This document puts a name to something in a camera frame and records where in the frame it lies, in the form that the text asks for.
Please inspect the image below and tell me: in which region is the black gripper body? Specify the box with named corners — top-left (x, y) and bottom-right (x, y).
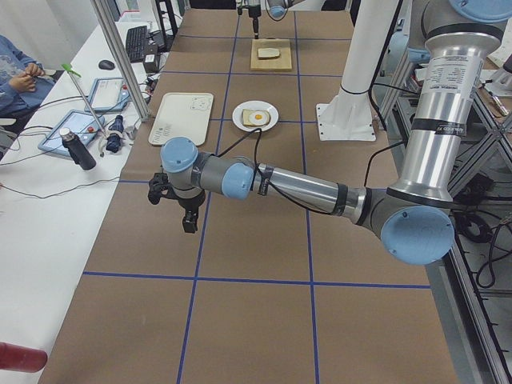
top-left (244, 0), bottom-right (262, 18)
top-left (178, 193), bottom-right (205, 218)

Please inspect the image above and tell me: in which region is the bread slice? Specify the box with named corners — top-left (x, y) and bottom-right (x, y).
top-left (242, 109), bottom-right (271, 127)
top-left (257, 47), bottom-right (281, 60)

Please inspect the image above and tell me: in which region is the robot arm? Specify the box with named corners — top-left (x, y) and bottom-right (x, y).
top-left (148, 1), bottom-right (511, 265)
top-left (235, 0), bottom-right (300, 39)

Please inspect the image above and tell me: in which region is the white round plate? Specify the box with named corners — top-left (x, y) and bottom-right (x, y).
top-left (232, 100), bottom-right (279, 132)

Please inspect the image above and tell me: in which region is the bread slice on plate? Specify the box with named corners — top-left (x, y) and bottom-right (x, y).
top-left (242, 109), bottom-right (271, 127)

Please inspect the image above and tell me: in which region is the wooden cutting board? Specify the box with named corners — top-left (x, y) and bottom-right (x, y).
top-left (250, 38), bottom-right (292, 71)

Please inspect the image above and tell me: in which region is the cream bear tray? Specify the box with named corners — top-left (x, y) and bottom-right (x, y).
top-left (148, 92), bottom-right (214, 146)

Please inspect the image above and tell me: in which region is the fried egg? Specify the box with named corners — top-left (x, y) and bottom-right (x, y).
top-left (249, 111), bottom-right (267, 125)

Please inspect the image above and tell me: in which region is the folded dark blue umbrella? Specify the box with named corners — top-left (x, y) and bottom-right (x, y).
top-left (106, 115), bottom-right (124, 153)

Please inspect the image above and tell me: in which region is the small black box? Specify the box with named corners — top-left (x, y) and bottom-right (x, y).
top-left (143, 54), bottom-right (160, 74)

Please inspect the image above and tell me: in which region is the black keyboard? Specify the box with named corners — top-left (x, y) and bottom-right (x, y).
top-left (125, 26), bottom-right (148, 62)

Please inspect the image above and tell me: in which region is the black water bottle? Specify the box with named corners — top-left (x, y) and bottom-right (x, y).
top-left (58, 127), bottom-right (96, 170)

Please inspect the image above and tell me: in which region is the near teach pendant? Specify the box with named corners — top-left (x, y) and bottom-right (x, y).
top-left (38, 110), bottom-right (106, 162)

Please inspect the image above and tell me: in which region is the teach pendant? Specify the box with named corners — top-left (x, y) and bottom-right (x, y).
top-left (38, 110), bottom-right (106, 162)
top-left (88, 78), bottom-right (130, 113)

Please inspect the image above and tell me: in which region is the far teach pendant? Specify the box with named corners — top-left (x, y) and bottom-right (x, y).
top-left (88, 78), bottom-right (130, 113)

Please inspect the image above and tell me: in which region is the black computer mouse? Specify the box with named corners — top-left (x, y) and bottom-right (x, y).
top-left (98, 60), bottom-right (115, 70)

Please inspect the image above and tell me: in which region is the metal rod green tip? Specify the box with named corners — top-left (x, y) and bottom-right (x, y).
top-left (61, 63), bottom-right (106, 138)

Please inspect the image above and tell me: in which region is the seated person in blue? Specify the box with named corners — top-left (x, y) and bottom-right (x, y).
top-left (1, 35), bottom-right (54, 118)

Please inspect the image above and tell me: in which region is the red cylinder bottle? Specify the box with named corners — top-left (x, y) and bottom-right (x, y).
top-left (1, 342), bottom-right (48, 373)

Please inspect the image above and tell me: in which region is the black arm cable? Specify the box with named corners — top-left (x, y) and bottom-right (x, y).
top-left (215, 126), bottom-right (333, 215)

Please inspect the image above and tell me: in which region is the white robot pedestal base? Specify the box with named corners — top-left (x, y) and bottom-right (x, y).
top-left (316, 0), bottom-right (409, 142)

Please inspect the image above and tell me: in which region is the aluminium frame post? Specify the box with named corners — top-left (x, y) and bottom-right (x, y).
top-left (90, 0), bottom-right (150, 122)

